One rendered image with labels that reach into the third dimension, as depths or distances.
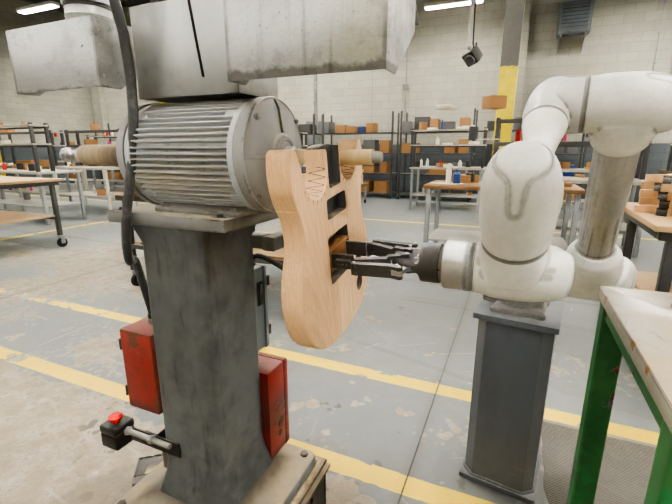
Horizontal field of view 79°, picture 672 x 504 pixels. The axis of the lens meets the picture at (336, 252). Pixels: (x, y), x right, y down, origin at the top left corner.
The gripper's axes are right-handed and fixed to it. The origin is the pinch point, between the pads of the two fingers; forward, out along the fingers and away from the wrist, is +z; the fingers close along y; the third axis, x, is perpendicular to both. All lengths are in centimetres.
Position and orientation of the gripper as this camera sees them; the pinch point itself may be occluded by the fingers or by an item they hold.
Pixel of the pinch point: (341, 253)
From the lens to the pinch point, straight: 83.5
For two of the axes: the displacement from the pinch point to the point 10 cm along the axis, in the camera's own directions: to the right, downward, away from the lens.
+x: -0.6, -9.3, -3.6
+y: 4.0, -3.6, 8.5
